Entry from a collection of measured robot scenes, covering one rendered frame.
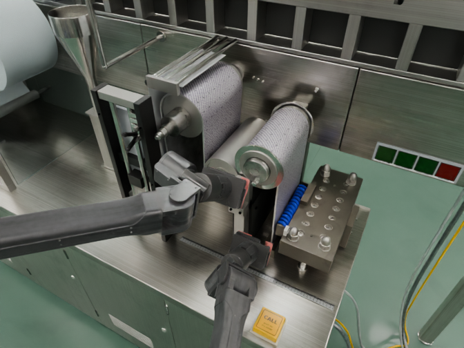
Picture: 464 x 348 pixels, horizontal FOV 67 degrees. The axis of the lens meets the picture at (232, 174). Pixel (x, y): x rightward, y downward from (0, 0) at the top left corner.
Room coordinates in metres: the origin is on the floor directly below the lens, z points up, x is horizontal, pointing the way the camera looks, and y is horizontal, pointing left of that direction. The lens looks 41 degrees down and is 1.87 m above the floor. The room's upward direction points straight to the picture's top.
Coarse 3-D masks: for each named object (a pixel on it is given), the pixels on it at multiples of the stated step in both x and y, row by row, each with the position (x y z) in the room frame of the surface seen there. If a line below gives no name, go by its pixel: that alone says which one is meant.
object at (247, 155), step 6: (294, 108) 0.95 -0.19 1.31; (246, 156) 0.74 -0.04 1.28; (252, 156) 0.74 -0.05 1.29; (258, 156) 0.73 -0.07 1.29; (264, 156) 0.72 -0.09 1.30; (240, 162) 0.75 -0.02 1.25; (270, 162) 0.71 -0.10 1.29; (240, 168) 0.75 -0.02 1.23; (270, 168) 0.71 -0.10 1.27; (276, 168) 0.71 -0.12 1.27; (276, 174) 0.70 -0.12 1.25; (270, 180) 0.71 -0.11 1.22
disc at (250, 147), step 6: (252, 144) 0.75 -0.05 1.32; (240, 150) 0.76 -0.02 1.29; (246, 150) 0.75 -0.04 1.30; (252, 150) 0.74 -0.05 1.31; (258, 150) 0.73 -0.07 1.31; (264, 150) 0.72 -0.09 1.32; (240, 156) 0.76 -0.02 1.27; (270, 156) 0.72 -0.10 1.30; (276, 162) 0.71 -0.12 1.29; (282, 168) 0.70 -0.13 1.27; (240, 174) 0.76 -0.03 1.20; (270, 174) 0.71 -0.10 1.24; (282, 174) 0.70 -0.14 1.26; (276, 180) 0.70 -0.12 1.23; (258, 186) 0.73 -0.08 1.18; (264, 186) 0.72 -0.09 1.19; (270, 186) 0.71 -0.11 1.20
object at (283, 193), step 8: (304, 152) 0.91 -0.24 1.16; (296, 160) 0.84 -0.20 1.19; (296, 168) 0.85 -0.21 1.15; (288, 176) 0.78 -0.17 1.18; (296, 176) 0.86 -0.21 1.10; (280, 184) 0.72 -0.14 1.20; (288, 184) 0.79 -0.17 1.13; (296, 184) 0.88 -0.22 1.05; (280, 192) 0.73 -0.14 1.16; (288, 192) 0.80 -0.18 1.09; (280, 200) 0.74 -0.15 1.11; (288, 200) 0.81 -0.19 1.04; (280, 208) 0.75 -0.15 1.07; (280, 216) 0.76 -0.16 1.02
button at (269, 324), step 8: (264, 312) 0.48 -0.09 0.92; (272, 312) 0.48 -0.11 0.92; (256, 320) 0.46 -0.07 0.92; (264, 320) 0.46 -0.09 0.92; (272, 320) 0.46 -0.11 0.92; (280, 320) 0.46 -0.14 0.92; (256, 328) 0.44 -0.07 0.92; (264, 328) 0.44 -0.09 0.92; (272, 328) 0.44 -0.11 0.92; (280, 328) 0.44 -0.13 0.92; (264, 336) 0.42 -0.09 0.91; (272, 336) 0.41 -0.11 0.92
